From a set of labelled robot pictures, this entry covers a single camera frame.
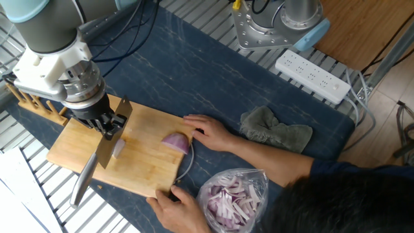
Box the grey cord loop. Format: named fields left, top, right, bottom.
left=174, top=142, right=195, bottom=183

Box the thin grey cable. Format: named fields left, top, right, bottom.
left=345, top=68, right=378, bottom=153

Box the white power strip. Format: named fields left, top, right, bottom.
left=274, top=49, right=352, bottom=105

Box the large red onion chunk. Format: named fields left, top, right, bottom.
left=160, top=132, right=191, bottom=155

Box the small pale onion wedge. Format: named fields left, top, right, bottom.
left=112, top=138, right=126, bottom=159

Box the white power strip cable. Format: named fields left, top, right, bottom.
left=342, top=95, right=360, bottom=128

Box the grey green rag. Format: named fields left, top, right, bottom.
left=239, top=105, right=314, bottom=155

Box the steel handled cleaver knife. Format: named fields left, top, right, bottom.
left=69, top=96, right=134, bottom=209

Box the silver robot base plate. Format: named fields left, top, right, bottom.
left=231, top=0, right=300, bottom=52

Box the white printed paper sheet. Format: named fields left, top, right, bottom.
left=0, top=147, right=64, bottom=233

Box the dark cable bundle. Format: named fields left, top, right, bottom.
left=393, top=100, right=414, bottom=166

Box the thin black cable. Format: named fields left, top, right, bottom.
left=360, top=17, right=414, bottom=77

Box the plastic bag of sliced onion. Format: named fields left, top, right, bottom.
left=195, top=167, right=269, bottom=233

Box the person head black hair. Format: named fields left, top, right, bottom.
left=255, top=171, right=414, bottom=233

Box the blue black cable bundle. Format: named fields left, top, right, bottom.
left=87, top=0, right=161, bottom=78

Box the wooden peg rack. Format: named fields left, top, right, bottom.
left=5, top=83, right=69, bottom=127

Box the dark blue marbled mat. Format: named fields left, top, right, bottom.
left=5, top=6, right=356, bottom=233

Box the bamboo wooden desk top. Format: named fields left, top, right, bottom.
left=313, top=0, right=414, bottom=72

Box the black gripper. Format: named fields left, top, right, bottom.
left=65, top=93, right=127, bottom=141

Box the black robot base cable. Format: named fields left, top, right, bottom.
left=251, top=0, right=272, bottom=16

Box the plain white paper sheet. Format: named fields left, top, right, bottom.
left=0, top=181, right=49, bottom=233

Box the person right forearm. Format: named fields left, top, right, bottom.
left=226, top=139, right=315, bottom=188

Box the person left hand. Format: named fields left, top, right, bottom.
left=146, top=184, right=212, bottom=233

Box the wooden cutting board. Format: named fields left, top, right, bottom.
left=46, top=93, right=196, bottom=199

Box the person right hand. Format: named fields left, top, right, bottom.
left=182, top=113, right=237, bottom=153

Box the aluminium frame post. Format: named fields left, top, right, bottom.
left=365, top=21, right=414, bottom=90

